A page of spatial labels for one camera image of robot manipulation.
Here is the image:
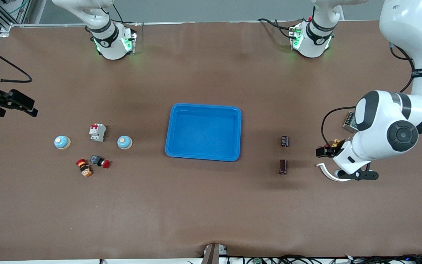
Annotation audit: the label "tangled black cables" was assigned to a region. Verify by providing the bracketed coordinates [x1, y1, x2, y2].
[229, 254, 422, 264]

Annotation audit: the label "white circuit breaker red switch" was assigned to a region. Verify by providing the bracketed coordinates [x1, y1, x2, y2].
[89, 123, 107, 142]

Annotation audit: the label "black base cable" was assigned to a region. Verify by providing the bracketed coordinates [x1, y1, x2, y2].
[257, 18, 296, 40]

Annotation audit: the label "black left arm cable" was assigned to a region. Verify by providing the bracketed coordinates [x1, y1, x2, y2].
[321, 42, 417, 148]

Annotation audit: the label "metal mesh power supply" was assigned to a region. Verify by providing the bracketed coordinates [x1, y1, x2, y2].
[342, 111, 358, 133]

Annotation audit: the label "red yellow emergency stop button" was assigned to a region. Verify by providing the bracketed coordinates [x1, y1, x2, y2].
[76, 158, 93, 177]

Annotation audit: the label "white curved plastic clip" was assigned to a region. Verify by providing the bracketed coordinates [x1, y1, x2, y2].
[315, 162, 343, 183]

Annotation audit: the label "brown table mat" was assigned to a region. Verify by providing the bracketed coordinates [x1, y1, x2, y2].
[0, 20, 422, 261]

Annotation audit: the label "blue plastic tray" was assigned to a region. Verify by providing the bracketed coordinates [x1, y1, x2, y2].
[165, 103, 241, 162]

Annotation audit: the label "red pushbutton with grey body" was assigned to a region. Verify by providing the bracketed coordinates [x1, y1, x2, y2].
[89, 155, 111, 169]

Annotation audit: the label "light blue call bell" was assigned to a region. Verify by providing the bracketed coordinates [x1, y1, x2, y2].
[54, 135, 71, 150]
[117, 135, 133, 150]

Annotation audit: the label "black left camera bracket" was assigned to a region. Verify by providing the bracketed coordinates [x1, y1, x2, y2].
[338, 162, 379, 181]

